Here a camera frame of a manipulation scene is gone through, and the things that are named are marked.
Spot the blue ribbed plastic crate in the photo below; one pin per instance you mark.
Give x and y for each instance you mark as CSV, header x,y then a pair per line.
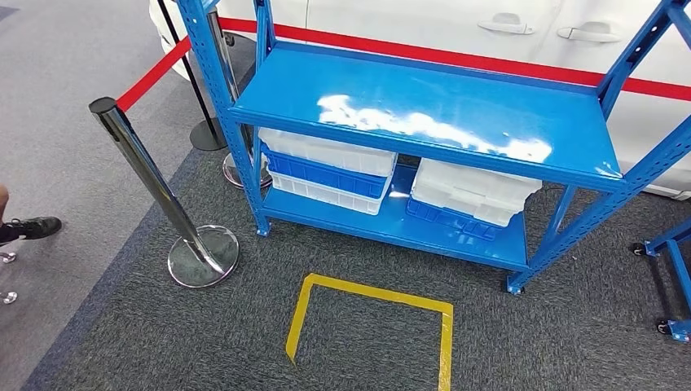
x,y
324,174
448,220

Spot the black pole stand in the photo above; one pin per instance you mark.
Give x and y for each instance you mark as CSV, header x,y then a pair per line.
x,y
208,135

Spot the translucent white plastic crate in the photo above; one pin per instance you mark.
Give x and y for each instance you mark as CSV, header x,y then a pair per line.
x,y
329,151
469,191

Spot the black stool with chrome base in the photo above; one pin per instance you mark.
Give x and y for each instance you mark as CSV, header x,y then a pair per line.
x,y
8,280

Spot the person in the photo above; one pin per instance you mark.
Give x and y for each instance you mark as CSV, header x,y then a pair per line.
x,y
27,229

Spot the chrome stanchion post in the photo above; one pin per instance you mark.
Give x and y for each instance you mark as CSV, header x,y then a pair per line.
x,y
202,256
232,167

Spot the red barrier belt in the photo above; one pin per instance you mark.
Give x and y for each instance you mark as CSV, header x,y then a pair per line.
x,y
154,75
432,54

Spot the blue metal shelf rack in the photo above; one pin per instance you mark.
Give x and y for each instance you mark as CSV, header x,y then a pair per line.
x,y
421,108

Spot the blue wheeled cart frame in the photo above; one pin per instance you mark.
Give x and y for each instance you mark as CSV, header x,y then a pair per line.
x,y
675,253

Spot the white car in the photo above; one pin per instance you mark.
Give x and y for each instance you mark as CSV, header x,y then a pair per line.
x,y
432,21

